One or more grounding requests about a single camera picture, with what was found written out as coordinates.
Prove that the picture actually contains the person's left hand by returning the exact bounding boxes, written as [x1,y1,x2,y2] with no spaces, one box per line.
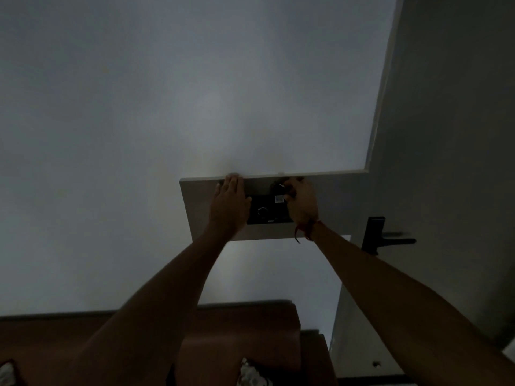
[207,174,252,240]

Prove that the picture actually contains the person's right hand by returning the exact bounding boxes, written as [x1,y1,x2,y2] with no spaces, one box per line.
[283,177,320,230]

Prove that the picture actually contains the grey panel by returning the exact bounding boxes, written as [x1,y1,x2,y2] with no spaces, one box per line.
[179,170,369,242]

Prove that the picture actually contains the person's right forearm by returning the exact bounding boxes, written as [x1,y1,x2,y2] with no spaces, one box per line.
[311,222,515,386]

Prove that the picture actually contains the person's left forearm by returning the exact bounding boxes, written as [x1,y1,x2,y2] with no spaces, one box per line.
[66,227,227,386]

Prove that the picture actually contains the black control box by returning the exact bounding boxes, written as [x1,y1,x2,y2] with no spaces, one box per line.
[246,194,295,226]

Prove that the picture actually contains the red wrist thread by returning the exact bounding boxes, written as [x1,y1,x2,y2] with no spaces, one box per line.
[293,219,323,245]

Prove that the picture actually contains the brown wooden headboard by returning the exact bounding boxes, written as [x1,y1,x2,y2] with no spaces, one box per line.
[0,300,303,386]

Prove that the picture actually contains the grey door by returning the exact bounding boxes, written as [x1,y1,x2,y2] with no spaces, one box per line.
[329,0,515,377]

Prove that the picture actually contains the brown wooden side cabinet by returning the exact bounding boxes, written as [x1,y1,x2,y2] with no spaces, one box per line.
[301,329,339,386]

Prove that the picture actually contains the white patterned cloth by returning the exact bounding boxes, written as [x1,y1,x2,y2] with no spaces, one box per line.
[0,359,17,386]
[240,357,273,386]

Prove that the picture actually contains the black door handle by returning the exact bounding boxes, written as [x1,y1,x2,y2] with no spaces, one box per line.
[361,216,417,256]

